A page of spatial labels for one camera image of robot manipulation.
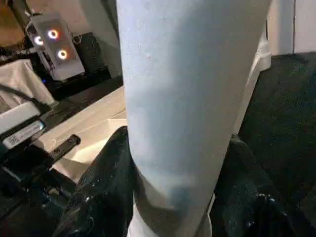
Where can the white plastic table top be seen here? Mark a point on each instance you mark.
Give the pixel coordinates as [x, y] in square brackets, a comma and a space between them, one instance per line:
[98, 118]

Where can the black mat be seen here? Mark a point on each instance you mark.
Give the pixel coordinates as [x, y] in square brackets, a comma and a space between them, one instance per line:
[284, 111]

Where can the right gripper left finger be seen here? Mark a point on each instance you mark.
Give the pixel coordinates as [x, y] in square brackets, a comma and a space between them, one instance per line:
[106, 192]

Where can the white draped cloth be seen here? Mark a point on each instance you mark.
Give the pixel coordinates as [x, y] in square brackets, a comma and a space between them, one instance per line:
[19, 74]

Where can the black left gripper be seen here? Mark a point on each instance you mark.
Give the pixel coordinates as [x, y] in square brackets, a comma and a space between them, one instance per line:
[29, 163]

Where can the white computer case lit fans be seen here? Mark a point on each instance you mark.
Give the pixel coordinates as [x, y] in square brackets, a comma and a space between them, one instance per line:
[63, 65]

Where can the black speaker box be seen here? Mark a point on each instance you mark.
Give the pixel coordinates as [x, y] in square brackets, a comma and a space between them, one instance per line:
[91, 51]

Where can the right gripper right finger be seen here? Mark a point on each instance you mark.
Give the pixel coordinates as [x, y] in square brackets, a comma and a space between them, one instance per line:
[251, 197]

